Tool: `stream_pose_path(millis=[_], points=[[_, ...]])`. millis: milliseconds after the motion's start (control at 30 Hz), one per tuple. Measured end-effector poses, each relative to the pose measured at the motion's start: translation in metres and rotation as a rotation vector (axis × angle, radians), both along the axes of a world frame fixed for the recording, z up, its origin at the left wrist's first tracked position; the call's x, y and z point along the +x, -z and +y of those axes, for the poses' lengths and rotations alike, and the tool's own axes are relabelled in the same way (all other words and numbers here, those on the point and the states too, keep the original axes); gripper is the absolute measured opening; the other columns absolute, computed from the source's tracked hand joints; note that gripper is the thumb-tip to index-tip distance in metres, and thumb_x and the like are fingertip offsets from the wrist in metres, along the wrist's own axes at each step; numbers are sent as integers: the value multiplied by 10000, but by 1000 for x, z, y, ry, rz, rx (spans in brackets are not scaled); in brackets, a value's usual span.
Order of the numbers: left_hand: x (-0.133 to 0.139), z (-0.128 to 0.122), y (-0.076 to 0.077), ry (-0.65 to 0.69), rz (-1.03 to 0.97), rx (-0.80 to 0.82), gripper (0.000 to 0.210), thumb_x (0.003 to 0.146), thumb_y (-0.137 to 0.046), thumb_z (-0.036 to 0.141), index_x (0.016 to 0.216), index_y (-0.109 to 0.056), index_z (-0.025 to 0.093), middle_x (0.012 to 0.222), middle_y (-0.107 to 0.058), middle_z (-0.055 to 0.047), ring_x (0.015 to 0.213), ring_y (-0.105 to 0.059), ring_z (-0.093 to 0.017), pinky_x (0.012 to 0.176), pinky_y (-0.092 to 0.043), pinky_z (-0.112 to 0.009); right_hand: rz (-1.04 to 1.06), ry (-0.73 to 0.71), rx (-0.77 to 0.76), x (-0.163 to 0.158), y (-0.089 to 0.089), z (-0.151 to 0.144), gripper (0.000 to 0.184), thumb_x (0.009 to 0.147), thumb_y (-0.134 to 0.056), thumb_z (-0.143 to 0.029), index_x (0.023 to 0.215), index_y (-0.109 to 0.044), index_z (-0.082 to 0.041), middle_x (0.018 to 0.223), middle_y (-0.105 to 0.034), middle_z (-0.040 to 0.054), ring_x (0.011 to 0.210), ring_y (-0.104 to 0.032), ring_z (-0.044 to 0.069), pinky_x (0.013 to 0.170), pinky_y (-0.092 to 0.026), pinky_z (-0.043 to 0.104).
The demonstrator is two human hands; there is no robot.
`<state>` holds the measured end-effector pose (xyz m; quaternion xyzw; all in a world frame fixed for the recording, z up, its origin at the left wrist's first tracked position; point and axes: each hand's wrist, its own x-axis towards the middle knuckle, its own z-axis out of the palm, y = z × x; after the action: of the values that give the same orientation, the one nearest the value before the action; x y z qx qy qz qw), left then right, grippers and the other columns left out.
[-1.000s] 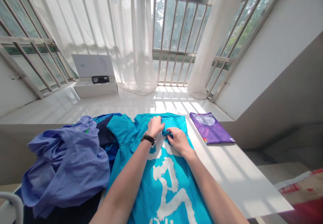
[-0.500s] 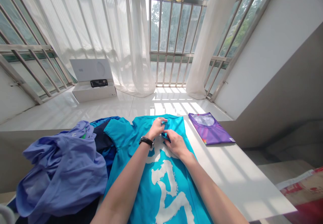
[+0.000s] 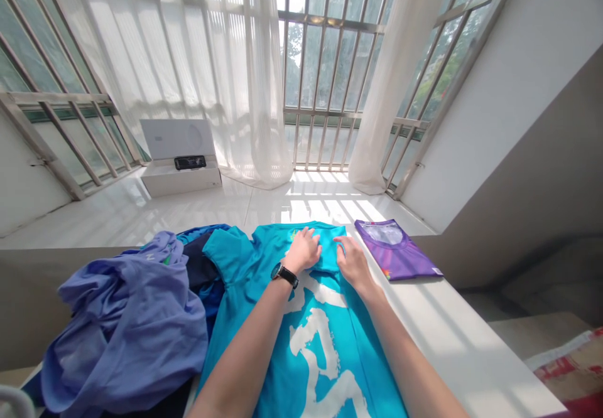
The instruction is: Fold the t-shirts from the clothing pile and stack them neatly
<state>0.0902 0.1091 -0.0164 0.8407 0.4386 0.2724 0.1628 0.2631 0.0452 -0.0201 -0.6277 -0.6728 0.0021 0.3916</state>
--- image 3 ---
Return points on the person's left hand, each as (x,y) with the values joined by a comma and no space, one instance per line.
(302,252)

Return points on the person's right hand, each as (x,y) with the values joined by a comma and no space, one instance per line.
(355,263)

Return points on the person's right thumb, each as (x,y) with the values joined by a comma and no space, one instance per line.
(342,255)

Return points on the person's right fingers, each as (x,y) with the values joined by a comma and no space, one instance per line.
(348,244)

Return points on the person's left thumb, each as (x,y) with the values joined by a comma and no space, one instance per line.
(318,251)

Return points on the person's left fingers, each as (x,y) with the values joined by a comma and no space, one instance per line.
(305,236)

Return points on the turquoise t-shirt with white print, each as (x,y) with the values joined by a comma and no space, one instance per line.
(264,286)

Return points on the folded purple shirt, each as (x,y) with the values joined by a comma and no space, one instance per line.
(400,258)

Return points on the navy blue garment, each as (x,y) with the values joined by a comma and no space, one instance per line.
(200,262)

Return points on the black device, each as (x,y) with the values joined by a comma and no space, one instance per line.
(190,163)

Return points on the open white cardboard box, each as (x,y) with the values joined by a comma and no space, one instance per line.
(181,164)

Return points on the narrow white sheer curtain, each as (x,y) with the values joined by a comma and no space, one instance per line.
(395,88)

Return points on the barred window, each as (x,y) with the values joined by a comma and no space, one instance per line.
(52,84)
(438,84)
(330,60)

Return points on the lavender crumpled shirt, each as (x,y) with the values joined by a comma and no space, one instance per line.
(136,314)

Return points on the wide white sheer curtain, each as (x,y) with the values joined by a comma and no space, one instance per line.
(202,74)

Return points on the red and white printed carton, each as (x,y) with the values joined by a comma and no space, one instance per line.
(572,371)

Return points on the white rounded object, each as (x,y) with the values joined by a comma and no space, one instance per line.
(14,401)

